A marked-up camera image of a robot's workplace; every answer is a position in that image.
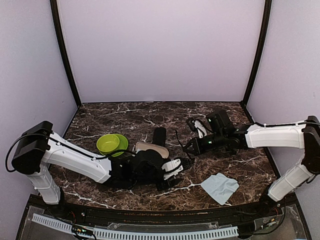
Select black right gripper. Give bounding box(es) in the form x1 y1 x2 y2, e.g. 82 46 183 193
183 130 227 156

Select black round sunglasses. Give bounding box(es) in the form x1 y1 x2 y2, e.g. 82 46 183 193
174 129 195 164

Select plaid brown glasses case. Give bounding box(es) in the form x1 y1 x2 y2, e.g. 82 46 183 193
134 141 170 159

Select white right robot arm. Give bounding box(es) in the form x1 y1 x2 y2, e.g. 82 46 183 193
182 109 320 217

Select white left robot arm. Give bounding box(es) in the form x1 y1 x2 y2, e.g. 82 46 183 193
5 120 194 218

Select black quilted glasses case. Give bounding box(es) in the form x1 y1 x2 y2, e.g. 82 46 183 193
152 127 167 147

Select blue cleaning cloth right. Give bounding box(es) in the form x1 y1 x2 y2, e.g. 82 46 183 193
200 173 239 206

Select green plate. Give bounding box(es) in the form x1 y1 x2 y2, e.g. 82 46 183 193
112 133 129 158

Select green bowl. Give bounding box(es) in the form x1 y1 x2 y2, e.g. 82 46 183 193
96 134 120 155

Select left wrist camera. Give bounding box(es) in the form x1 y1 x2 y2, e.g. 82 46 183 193
161 158 184 175

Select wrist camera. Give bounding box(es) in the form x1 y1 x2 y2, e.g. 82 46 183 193
186 117 208 139
161 158 184 175

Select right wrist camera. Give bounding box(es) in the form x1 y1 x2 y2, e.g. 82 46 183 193
186 117 208 139

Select white slotted cable duct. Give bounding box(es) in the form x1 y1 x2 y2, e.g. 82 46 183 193
31 213 239 240

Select black corner frame post right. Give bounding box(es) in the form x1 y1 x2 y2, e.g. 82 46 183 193
242 0 273 106

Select black corner frame post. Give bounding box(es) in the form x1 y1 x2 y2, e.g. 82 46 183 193
49 0 82 108
242 0 273 106

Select black corner frame post left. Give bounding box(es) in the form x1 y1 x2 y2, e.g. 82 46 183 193
49 0 82 108

